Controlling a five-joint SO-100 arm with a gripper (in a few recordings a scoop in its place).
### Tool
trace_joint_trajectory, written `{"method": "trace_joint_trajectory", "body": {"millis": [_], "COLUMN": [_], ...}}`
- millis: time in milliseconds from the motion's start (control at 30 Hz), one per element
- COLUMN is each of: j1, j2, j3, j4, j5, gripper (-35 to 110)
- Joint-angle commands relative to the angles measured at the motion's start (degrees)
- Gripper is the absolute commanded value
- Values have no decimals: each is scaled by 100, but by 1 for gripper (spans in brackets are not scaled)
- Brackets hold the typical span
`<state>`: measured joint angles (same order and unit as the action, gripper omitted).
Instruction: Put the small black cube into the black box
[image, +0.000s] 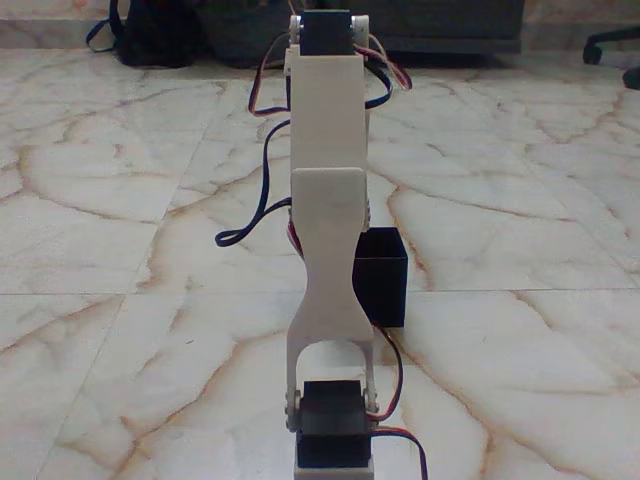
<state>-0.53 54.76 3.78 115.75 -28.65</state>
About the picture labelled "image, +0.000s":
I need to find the black box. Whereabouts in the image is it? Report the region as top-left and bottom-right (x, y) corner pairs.
(352, 227), (411, 329)

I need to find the dark grey fabric bag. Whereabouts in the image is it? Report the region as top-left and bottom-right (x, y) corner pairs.
(198, 0), (297, 70)

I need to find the dark rolling cabinet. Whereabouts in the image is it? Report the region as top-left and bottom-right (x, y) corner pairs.
(367, 0), (524, 57)

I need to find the black office chair base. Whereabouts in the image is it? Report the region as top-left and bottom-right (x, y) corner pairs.
(581, 24), (640, 91)

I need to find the dark blue servo cable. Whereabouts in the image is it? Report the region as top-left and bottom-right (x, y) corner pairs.
(214, 117), (301, 247)

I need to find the red black base servo cable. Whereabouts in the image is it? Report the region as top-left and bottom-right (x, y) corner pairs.
(372, 323), (431, 480)

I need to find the red upper servo cable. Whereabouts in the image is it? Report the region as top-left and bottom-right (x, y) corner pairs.
(248, 35), (297, 117)

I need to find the red white black servo cable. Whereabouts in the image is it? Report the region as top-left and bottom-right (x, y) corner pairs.
(355, 33), (413, 109)

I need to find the black backpack blue strap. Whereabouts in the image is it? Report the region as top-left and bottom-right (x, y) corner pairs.
(86, 0), (202, 69)

